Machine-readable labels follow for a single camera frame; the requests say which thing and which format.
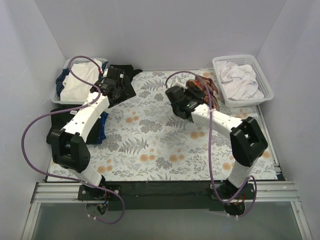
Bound red plaid long sleeve shirt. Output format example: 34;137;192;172
186;74;220;111

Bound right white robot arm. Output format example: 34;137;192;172
165;85;268;203

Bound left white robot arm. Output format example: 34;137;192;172
50;66;136;200

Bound black folded garment at back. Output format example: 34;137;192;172
106;64;142;87

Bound cream white folded shirt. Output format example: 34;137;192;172
60;59;103;102

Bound blue plaid folded shirt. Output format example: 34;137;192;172
96;111;109;145

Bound crumpled white shirt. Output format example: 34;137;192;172
215;61;265;101

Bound right white plastic basket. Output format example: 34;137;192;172
212;54;274;108

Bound floral patterned table mat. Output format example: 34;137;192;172
46;69;278;182

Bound black folded shirt with buttons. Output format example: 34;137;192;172
46;111;99;145

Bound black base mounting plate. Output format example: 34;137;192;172
77;181;254;214

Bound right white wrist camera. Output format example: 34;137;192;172
171;76;187;89

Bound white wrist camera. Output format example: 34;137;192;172
102;68;109;78
171;76;187;89

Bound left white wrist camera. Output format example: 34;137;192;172
102;68;109;78

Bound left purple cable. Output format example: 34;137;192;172
21;55;126;224

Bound purple cable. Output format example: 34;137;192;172
166;71;257;218
21;55;126;224

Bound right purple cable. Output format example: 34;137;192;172
166;71;257;218

